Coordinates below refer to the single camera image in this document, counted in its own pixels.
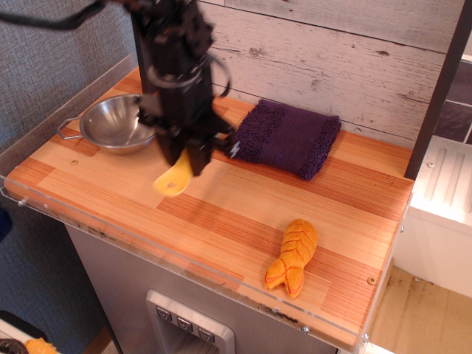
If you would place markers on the silver toy fridge cabinet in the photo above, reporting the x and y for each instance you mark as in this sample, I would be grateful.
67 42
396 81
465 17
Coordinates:
122 279

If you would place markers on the orange plush shrimp toy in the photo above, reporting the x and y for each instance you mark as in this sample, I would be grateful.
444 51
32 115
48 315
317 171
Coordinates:
297 249

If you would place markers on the yellow brush white bristles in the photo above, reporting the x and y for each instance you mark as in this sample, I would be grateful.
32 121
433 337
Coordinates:
175 180

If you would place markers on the dark right vertical post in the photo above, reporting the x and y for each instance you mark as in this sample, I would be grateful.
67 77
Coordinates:
445 80

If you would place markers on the clear acrylic edge guard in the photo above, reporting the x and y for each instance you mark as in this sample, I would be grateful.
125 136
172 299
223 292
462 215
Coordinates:
225 234

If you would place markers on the dark vertical post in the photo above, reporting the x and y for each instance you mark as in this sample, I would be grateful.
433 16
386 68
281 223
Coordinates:
143 57
445 80

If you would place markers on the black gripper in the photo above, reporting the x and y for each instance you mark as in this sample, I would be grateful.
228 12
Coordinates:
184 116

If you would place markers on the silver dispenser panel with buttons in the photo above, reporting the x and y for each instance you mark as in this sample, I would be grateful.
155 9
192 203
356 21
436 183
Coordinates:
181 329

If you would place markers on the white toy sink unit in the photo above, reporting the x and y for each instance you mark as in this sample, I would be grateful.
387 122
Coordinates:
435 239

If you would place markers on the purple folded napkin towel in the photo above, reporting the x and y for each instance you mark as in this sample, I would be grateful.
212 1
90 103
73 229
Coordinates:
290 139

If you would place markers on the orange plush toy corner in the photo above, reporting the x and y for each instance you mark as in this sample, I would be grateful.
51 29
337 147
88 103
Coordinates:
40 346

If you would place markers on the steel bowl with handles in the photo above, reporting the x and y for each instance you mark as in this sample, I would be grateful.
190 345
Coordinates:
113 125

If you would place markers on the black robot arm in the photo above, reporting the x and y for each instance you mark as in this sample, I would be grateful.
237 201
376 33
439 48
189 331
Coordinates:
177 40

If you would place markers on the dark left vertical post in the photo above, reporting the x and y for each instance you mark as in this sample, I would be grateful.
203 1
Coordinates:
143 57

